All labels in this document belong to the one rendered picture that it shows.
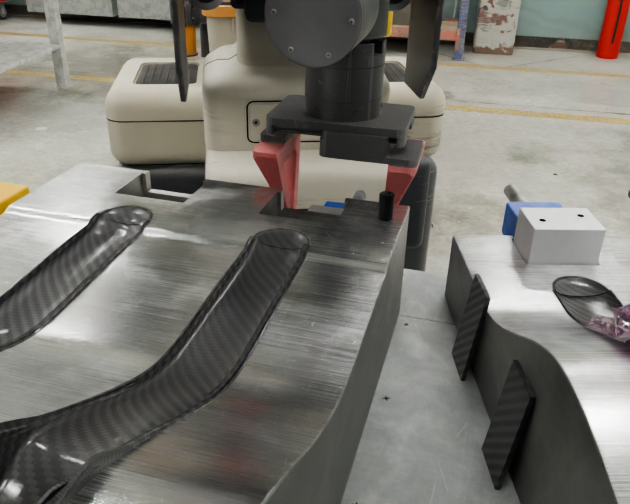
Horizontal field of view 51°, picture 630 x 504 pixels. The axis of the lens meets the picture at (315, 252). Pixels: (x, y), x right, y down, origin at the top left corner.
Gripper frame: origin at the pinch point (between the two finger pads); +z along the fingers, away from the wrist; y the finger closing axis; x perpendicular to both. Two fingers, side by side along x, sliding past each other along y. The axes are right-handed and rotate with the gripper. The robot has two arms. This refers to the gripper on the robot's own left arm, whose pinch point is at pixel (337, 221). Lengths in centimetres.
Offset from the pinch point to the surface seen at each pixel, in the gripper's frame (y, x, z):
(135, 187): -14.3, -6.1, -3.6
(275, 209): -3.5, -5.7, -3.1
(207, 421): 1.2, -29.9, -5.4
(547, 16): 55, 523, 54
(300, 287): 1.4, -17.0, -3.9
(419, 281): 7.1, 0.2, 4.6
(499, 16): 19, 493, 53
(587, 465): 15.9, -25.8, -3.1
